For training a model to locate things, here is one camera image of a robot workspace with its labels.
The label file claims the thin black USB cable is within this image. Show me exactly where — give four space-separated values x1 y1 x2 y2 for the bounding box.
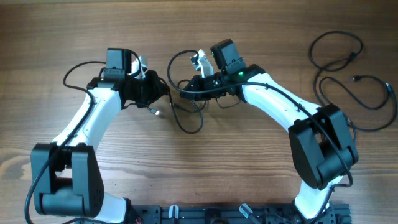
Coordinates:
317 74 398 142

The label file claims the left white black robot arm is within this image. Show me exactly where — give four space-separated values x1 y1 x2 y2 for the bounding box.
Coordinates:
24 48 170 223

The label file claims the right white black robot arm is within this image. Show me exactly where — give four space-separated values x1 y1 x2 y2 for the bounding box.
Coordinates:
180 39 359 223

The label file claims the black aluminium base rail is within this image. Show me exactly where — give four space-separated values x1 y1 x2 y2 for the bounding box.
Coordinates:
130 202 352 224

